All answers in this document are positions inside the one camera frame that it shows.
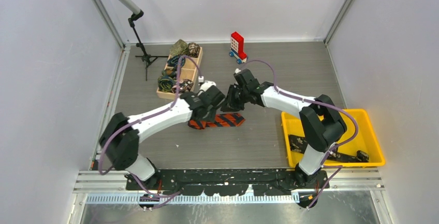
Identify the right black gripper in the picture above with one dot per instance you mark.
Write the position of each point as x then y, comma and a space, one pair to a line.
230, 105

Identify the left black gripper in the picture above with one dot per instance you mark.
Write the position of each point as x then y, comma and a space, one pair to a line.
210, 116

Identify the orange navy striped tie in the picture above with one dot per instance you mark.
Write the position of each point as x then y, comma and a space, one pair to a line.
221, 120

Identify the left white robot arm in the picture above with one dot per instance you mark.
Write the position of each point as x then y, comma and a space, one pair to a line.
123, 134

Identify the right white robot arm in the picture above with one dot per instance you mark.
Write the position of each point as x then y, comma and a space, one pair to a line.
322, 125

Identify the black pink floral rolled tie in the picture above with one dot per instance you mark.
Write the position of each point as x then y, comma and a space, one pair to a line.
183, 86

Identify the wooden compartment tray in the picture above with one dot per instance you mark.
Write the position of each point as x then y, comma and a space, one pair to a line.
188, 71

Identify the navy yellow rolled tie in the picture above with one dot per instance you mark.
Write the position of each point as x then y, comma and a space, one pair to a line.
166, 83

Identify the dark green rolled tie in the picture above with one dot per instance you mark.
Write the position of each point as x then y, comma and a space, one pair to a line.
170, 72

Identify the teal navy rolled tie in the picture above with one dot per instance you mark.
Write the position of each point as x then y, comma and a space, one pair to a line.
175, 61

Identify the brown floral rolled tie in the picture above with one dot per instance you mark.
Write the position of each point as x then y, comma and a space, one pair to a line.
193, 49

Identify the red toy block car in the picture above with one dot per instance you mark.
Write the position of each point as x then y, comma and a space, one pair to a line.
237, 48

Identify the olive green rolled tie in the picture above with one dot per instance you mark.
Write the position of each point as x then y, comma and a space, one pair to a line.
180, 47

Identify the black microphone stand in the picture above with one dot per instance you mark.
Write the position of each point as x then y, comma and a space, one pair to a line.
147, 58

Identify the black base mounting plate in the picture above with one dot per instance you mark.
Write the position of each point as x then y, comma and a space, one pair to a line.
228, 182

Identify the yellow plastic bin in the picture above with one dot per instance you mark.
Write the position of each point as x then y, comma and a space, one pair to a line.
365, 141

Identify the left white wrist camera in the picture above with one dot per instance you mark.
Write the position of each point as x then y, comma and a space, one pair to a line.
204, 84

